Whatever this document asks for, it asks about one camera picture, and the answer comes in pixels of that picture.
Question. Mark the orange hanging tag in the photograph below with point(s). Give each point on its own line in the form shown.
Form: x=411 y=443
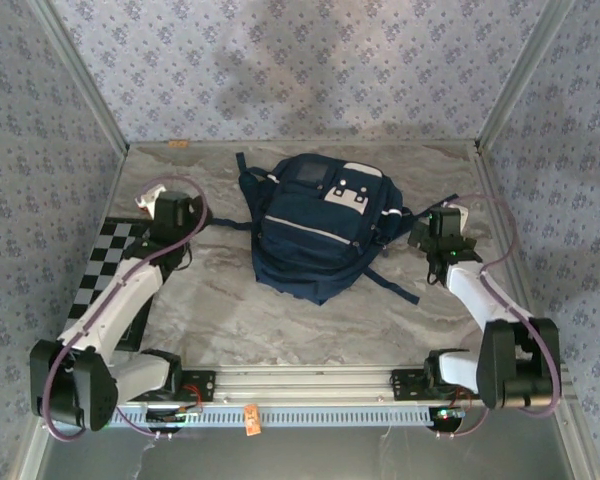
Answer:
x=252 y=420

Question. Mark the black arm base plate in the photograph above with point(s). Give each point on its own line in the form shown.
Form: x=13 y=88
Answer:
x=205 y=385
x=405 y=385

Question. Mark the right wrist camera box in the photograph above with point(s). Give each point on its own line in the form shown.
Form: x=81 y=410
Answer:
x=460 y=210

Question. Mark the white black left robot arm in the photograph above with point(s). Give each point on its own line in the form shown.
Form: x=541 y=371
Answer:
x=125 y=295

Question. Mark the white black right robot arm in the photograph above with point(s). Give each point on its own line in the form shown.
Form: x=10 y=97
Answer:
x=472 y=290

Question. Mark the navy blue student backpack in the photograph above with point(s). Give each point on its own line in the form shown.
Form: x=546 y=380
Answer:
x=305 y=235

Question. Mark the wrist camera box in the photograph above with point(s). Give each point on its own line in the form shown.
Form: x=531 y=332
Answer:
x=150 y=196
x=460 y=210

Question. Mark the aluminium mounting rail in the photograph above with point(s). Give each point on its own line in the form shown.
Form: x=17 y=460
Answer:
x=305 y=382

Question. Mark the black grey chessboard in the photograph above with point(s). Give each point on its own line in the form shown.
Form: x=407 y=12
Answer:
x=92 y=280

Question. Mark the small orange label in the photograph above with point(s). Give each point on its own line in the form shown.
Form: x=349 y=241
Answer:
x=178 y=144

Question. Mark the aluminium frame post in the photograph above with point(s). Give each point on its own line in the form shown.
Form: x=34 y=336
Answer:
x=520 y=70
x=80 y=75

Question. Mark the aluminium side rail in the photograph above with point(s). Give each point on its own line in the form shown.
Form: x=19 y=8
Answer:
x=500 y=200

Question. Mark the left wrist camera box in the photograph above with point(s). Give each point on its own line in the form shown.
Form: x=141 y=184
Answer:
x=150 y=196

